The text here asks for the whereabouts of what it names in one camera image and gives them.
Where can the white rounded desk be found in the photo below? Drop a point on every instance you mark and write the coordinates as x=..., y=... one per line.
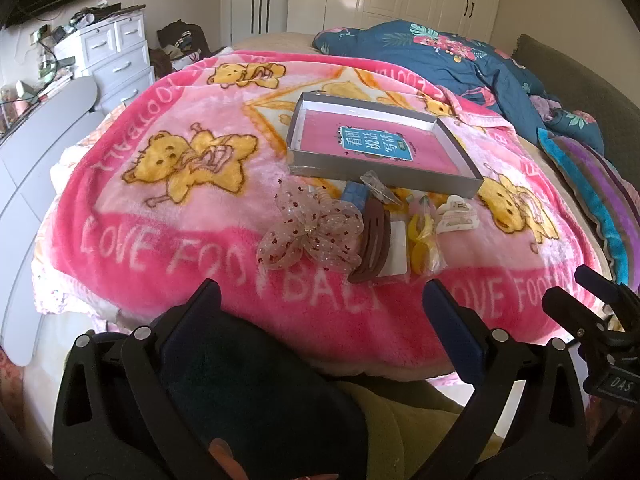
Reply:
x=26, y=194

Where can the pink bear fleece blanket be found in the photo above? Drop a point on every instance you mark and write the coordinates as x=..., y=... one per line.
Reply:
x=179, y=187

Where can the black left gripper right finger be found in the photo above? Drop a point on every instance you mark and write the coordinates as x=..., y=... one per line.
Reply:
x=525, y=418

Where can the white card packet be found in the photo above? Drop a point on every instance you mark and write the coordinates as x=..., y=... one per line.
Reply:
x=396, y=263

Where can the blue floral duvet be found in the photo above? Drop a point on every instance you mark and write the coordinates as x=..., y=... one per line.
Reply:
x=468, y=68

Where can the brown banana hair clip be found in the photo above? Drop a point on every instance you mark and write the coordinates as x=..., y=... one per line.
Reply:
x=375, y=242

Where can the black bag on floor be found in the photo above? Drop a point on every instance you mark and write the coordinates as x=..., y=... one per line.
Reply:
x=181, y=45

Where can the striped purple blue pillow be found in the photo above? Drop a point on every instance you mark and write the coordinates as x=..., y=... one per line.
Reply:
x=606, y=198

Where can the white drawer dresser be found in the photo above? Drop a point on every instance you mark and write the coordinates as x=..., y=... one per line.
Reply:
x=115, y=54

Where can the white claw hair clip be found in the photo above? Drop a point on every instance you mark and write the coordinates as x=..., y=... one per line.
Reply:
x=456, y=215

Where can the white bedroom door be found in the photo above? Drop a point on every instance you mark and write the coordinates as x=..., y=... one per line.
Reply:
x=256, y=17

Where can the yellow rings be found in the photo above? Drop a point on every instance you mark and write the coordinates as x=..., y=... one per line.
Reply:
x=425, y=239

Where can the sheer red-dotted bow clip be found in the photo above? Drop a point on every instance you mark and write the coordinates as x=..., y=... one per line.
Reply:
x=314, y=225

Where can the grey shallow cardboard box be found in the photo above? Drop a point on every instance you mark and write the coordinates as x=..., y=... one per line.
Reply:
x=440, y=163

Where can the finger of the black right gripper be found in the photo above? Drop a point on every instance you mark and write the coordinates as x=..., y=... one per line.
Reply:
x=596, y=284
x=571, y=314

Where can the teal label book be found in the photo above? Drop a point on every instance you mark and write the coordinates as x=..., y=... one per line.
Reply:
x=375, y=142

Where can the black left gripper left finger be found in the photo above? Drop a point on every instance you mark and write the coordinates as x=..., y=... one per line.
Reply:
x=115, y=418

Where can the grey upholstered headboard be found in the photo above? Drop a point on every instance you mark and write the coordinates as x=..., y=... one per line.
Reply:
x=580, y=88

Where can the blue square hair clip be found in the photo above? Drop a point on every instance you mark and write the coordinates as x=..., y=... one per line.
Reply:
x=355, y=193

